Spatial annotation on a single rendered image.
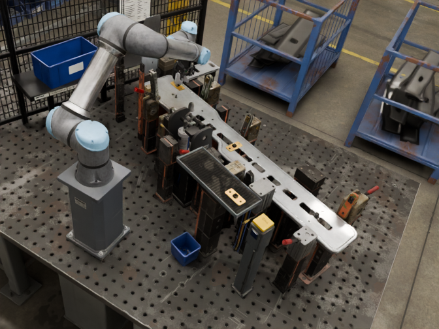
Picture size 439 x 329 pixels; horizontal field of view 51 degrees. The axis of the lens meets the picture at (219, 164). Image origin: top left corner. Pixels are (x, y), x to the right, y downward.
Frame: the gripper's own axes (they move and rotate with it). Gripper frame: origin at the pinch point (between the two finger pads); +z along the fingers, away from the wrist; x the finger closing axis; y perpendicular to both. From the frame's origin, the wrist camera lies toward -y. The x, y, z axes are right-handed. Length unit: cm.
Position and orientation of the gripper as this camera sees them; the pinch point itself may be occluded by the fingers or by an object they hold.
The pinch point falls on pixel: (178, 82)
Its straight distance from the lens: 243.5
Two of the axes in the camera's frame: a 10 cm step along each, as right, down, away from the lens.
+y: 6.4, 6.4, -4.3
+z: -1.9, 6.7, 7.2
